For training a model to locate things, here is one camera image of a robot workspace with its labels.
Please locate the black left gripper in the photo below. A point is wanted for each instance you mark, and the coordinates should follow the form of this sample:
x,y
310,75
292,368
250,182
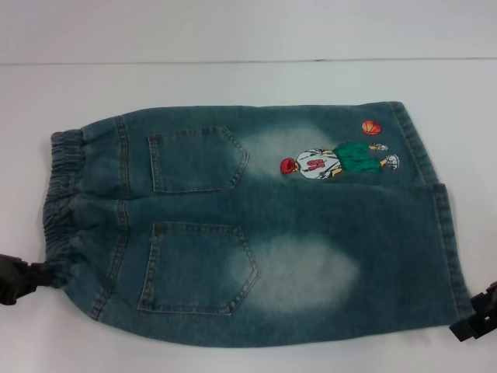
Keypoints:
x,y
9,279

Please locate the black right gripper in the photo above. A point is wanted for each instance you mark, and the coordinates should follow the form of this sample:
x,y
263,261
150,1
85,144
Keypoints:
x,y
488,297

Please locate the blue denim shorts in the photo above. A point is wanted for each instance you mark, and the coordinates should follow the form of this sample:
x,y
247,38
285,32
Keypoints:
x,y
295,233

